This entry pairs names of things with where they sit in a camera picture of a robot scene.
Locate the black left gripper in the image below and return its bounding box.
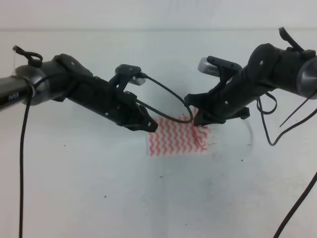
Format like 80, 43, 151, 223
53, 54, 158, 132

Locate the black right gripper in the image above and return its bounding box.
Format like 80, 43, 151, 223
184, 67, 263, 126

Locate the pink white wavy-striped towel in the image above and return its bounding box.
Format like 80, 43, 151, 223
146, 117, 211, 157

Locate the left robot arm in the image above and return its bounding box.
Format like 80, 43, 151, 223
0, 46, 158, 132

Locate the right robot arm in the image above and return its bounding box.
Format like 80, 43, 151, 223
185, 27, 317, 126

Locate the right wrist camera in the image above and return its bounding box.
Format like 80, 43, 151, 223
198, 56, 242, 84

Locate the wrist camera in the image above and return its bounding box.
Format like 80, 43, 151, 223
115, 64, 146, 86
198, 56, 242, 84

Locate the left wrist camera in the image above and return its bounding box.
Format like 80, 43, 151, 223
115, 64, 146, 86

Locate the black left camera cable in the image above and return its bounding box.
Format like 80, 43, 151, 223
19, 73, 194, 238

